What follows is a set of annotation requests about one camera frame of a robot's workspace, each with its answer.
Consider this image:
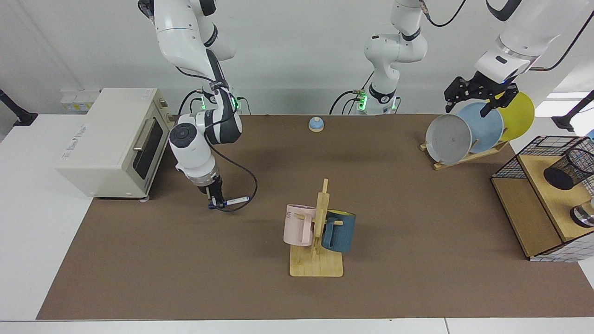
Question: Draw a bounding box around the wooden cup stand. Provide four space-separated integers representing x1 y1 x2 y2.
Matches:
289 178 344 278

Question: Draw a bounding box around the black mesh pen holder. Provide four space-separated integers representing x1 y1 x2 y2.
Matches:
543 148 594 191

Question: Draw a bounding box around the blue and white marker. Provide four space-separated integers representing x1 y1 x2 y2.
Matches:
208 196 251 210

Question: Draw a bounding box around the glass lid with silver rim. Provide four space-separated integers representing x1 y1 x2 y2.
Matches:
570 199 594 228

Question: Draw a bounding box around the black clamp stand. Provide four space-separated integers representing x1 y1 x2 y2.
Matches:
0 89 39 127
551 90 594 132

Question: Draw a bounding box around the brown table cloth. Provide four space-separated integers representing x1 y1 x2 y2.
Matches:
36 114 594 321

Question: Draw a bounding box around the yellow plate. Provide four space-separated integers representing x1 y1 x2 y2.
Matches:
493 90 536 142

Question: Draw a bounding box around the wire basket with wooden floor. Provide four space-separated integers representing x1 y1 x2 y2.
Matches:
491 135 594 260

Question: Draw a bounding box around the pale toaster oven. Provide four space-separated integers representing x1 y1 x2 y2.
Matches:
54 87 176 201

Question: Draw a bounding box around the light blue plate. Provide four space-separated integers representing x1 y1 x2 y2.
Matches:
457 102 504 154

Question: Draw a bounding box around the dark teal mug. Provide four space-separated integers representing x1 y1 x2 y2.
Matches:
321 209 357 254

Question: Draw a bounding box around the white tiled board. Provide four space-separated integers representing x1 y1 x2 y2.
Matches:
529 230 594 263

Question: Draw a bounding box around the wooden plate rack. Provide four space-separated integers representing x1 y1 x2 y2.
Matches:
420 140 510 171

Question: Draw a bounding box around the grey plate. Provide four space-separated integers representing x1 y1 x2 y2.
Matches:
425 114 473 166

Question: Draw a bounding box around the white power strip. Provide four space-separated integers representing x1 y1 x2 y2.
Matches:
60 89 102 113

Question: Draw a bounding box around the pink mug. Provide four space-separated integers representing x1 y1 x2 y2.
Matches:
283 204 317 247

